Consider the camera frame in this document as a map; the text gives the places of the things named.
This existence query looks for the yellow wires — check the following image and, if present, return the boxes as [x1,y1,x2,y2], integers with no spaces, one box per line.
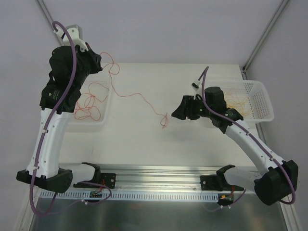
[225,89,252,116]

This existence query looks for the orange wire bundle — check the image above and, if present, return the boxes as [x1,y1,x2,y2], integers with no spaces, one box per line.
[73,52,169,128]

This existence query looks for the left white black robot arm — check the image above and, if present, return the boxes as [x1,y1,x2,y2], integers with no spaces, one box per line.
[16,45,102,193]

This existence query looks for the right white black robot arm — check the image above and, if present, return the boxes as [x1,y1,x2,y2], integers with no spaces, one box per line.
[171,87,298,205]

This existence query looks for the left white plastic basket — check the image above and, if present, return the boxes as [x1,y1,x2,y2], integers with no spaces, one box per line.
[67,74,113,132]

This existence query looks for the white plastic basket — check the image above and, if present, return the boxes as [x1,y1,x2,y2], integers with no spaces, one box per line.
[67,74,113,132]
[205,79,274,124]

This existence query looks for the right white plastic basket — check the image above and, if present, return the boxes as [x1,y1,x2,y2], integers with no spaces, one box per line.
[205,79,274,124]

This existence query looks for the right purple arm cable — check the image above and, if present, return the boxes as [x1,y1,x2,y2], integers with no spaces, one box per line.
[201,66,299,205]

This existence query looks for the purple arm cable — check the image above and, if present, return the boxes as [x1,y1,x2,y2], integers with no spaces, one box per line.
[29,21,79,217]
[201,66,299,205]

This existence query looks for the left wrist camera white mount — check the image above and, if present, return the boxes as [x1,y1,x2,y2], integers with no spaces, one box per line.
[54,25,89,52]

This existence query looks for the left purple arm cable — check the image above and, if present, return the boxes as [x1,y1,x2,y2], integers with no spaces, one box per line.
[29,21,79,217]

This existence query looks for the right aluminium frame post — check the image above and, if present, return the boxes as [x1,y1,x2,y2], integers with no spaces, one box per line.
[241,0,291,75]

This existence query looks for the aluminium frame post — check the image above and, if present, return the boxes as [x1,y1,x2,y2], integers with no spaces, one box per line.
[241,0,291,75]
[35,0,63,46]

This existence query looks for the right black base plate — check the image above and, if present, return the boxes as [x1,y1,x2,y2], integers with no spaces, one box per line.
[200,175,244,192]

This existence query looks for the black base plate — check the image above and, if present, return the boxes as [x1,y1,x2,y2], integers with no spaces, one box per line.
[200,175,244,192]
[73,173,116,189]

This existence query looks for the left aluminium frame post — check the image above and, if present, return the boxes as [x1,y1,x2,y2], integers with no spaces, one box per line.
[35,0,63,46]

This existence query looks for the aluminium mounting rail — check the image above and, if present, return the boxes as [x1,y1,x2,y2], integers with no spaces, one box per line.
[60,166,263,193]

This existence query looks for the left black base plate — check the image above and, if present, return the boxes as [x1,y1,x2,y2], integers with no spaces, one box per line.
[73,173,116,189]

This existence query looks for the white slotted cable duct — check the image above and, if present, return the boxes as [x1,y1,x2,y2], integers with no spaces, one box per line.
[39,189,219,202]

